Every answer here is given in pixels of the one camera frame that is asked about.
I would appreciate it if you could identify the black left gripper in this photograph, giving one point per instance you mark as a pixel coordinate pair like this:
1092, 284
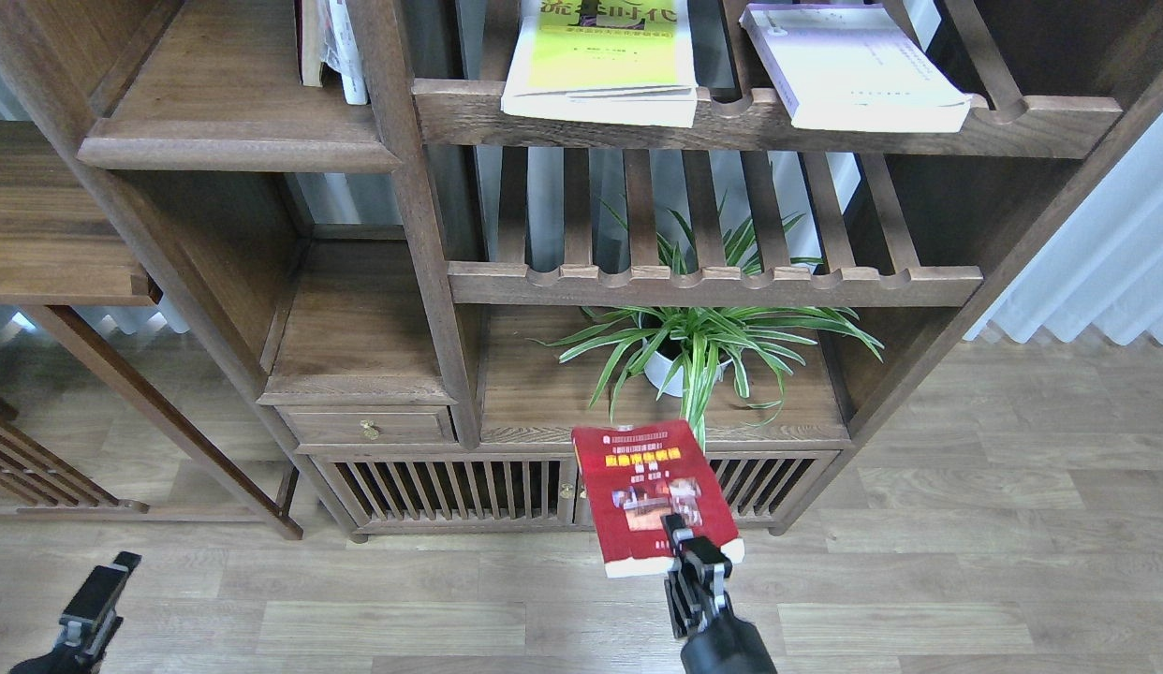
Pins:
88, 621

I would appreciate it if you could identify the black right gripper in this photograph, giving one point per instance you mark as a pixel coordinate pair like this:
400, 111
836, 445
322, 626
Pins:
716, 641

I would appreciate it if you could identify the red paperback book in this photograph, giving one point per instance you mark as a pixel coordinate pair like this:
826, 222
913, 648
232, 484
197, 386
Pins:
636, 476

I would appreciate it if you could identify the upright books on shelf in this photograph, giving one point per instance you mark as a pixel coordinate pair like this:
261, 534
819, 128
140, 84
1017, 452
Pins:
325, 38

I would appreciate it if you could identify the spider plant in white pot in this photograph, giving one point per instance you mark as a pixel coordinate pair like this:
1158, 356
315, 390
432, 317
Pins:
704, 342

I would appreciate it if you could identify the brass drawer knob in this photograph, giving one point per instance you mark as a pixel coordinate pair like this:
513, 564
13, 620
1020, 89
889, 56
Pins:
369, 430

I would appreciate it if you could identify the large dark wooden bookshelf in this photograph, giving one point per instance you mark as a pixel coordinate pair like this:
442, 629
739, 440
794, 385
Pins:
392, 261

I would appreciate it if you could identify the white curtain right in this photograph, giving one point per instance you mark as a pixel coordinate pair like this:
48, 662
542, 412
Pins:
1102, 270

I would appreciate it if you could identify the yellow-green paperback book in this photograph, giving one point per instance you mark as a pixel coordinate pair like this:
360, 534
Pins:
609, 62

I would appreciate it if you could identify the white lavender paperback book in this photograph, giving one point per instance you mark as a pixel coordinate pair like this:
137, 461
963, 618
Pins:
851, 68

